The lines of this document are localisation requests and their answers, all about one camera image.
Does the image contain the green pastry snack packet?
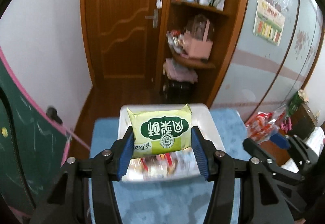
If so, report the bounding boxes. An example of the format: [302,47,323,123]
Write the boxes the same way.
[127,104,192,159]

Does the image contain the red white plastic bag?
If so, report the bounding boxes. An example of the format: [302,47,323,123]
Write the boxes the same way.
[245,110,286,144]

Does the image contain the white plastic storage bin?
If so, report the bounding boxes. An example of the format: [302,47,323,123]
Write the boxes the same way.
[117,103,225,183]

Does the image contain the blue plush table cover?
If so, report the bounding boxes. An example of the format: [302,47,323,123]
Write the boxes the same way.
[87,108,251,224]

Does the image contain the folded pink cloth stack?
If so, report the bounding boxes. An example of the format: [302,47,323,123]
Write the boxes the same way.
[162,58,198,84]

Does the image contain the pink basket with jar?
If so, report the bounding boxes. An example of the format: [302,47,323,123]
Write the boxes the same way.
[183,14,214,60]

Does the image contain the shiny wrappers on shelf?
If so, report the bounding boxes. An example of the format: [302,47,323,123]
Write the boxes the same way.
[166,30,186,54]

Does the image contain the wooden corner shelf unit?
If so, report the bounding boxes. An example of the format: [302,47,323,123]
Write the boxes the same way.
[156,0,248,106]

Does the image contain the brown wooden door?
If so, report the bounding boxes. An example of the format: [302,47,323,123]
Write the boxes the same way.
[81,0,160,89]

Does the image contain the green chalkboard pink frame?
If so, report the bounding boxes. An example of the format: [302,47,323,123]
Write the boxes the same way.
[0,46,92,224]

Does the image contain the colourful wall chart poster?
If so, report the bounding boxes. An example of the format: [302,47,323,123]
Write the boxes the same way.
[253,0,285,46]

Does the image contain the silver door handle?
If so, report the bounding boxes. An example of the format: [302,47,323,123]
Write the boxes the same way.
[145,9,159,29]

